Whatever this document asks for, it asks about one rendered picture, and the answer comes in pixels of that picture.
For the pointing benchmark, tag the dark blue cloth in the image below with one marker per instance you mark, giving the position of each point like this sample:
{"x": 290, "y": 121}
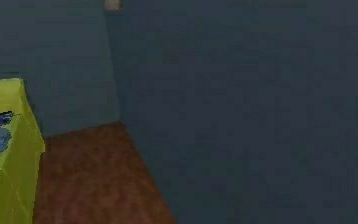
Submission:
{"x": 0, "y": 118}

